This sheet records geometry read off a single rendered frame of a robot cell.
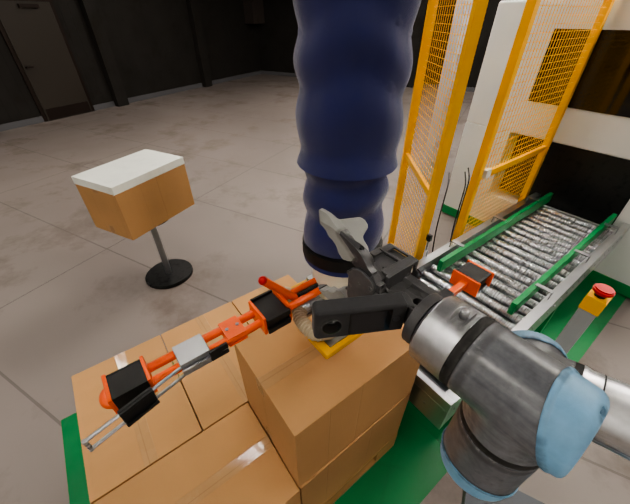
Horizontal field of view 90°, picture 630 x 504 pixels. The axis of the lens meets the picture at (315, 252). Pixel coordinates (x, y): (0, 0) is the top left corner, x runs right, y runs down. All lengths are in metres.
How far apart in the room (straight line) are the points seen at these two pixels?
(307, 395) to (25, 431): 1.89
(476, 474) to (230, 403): 1.21
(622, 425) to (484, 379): 0.22
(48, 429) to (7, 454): 0.18
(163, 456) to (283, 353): 0.64
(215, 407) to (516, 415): 1.32
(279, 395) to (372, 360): 0.33
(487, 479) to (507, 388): 0.14
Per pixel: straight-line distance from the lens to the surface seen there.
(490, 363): 0.36
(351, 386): 1.08
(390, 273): 0.42
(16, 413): 2.73
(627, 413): 0.54
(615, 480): 2.48
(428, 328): 0.37
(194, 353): 0.81
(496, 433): 0.39
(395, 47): 0.66
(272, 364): 1.13
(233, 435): 1.48
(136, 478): 1.54
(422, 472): 2.05
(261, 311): 0.85
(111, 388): 0.82
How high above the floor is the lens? 1.88
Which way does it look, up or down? 37 degrees down
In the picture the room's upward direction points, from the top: straight up
